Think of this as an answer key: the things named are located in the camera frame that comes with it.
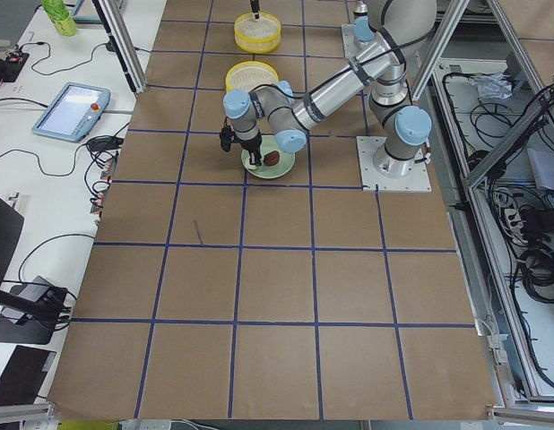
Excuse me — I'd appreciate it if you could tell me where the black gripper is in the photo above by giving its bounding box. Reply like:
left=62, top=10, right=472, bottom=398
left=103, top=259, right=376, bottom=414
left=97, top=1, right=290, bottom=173
left=238, top=0, right=262, bottom=167

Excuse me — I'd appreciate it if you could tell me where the yellow rimmed steamer basket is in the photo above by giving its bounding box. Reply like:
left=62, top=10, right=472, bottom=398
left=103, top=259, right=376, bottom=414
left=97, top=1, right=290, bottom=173
left=225, top=61, right=279, bottom=92
left=233, top=12, right=281, bottom=54

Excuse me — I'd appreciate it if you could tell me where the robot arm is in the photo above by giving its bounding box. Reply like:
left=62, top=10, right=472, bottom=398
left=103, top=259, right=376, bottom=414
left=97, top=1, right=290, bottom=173
left=352, top=0, right=437, bottom=51
left=219, top=30, right=432, bottom=178

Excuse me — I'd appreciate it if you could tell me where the green plate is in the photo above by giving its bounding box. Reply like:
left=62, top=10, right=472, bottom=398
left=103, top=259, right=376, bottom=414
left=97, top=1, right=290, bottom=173
left=241, top=135, right=296, bottom=179

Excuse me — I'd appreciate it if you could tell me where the brown bun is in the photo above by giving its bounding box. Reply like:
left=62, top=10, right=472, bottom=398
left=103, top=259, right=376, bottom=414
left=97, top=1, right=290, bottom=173
left=263, top=150, right=281, bottom=167

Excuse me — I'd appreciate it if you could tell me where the teach pendant tablet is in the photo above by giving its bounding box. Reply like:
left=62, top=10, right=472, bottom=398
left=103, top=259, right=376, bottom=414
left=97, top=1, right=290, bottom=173
left=31, top=82, right=111, bottom=142

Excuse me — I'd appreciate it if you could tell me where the green plastic bottle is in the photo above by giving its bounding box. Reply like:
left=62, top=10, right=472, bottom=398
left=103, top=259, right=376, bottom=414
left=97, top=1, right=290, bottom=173
left=41, top=0, right=77, bottom=37

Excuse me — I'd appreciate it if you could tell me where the black monitor stand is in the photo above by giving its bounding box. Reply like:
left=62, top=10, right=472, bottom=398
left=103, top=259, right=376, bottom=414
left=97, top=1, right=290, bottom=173
left=0, top=277, right=70, bottom=345

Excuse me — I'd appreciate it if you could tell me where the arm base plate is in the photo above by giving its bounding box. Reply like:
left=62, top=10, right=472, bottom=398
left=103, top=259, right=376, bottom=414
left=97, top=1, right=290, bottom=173
left=341, top=23, right=360, bottom=58
left=356, top=136, right=432, bottom=193

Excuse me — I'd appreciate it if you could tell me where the aluminium frame post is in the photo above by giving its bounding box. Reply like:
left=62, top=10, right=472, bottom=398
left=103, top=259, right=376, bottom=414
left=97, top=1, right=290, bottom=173
left=92, top=0, right=147, bottom=94

